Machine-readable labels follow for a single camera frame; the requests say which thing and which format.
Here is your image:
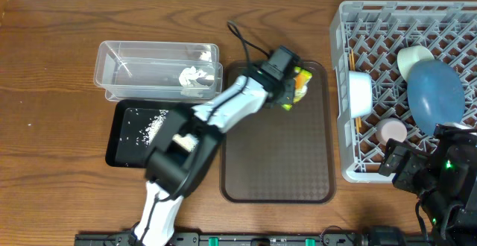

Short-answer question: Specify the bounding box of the yellow green snack wrapper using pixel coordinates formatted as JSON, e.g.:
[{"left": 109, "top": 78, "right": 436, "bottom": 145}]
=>
[{"left": 282, "top": 66, "right": 312, "bottom": 111}]

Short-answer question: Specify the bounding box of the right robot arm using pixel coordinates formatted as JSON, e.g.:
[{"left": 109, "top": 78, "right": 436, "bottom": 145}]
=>
[{"left": 378, "top": 124, "right": 476, "bottom": 245}]

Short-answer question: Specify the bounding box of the pile of white rice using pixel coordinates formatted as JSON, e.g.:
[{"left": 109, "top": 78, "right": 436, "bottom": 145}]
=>
[{"left": 118, "top": 108, "right": 198, "bottom": 154}]

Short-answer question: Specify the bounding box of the white tissue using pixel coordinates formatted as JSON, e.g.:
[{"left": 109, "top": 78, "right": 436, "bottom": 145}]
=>
[{"left": 179, "top": 66, "right": 212, "bottom": 87}]

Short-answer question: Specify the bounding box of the black plastic bin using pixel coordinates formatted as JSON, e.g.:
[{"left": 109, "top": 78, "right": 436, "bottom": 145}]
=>
[{"left": 105, "top": 99, "right": 205, "bottom": 168}]

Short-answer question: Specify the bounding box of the white pink paper cup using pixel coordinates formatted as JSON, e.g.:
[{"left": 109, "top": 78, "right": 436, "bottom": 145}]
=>
[{"left": 376, "top": 118, "right": 408, "bottom": 145}]

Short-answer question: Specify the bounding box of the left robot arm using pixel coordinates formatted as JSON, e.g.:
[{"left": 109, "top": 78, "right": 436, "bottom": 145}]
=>
[{"left": 127, "top": 63, "right": 302, "bottom": 245}]

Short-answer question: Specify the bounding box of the small mint green bowl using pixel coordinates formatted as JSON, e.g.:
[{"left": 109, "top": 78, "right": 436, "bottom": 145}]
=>
[{"left": 397, "top": 45, "right": 435, "bottom": 81}]

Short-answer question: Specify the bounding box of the brown plastic serving tray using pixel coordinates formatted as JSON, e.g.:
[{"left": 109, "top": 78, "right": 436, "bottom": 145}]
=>
[{"left": 220, "top": 61, "right": 335, "bottom": 204}]

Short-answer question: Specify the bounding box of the large dark blue bowl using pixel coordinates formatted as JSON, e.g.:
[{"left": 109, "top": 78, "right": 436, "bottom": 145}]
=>
[{"left": 407, "top": 60, "right": 465, "bottom": 136}]

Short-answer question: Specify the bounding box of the grey dishwasher rack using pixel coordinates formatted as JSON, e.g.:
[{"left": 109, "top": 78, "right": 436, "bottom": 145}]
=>
[{"left": 330, "top": 1, "right": 476, "bottom": 183}]

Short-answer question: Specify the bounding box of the clear plastic bin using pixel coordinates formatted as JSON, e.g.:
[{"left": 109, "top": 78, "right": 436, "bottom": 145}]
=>
[{"left": 94, "top": 40, "right": 223, "bottom": 103}]

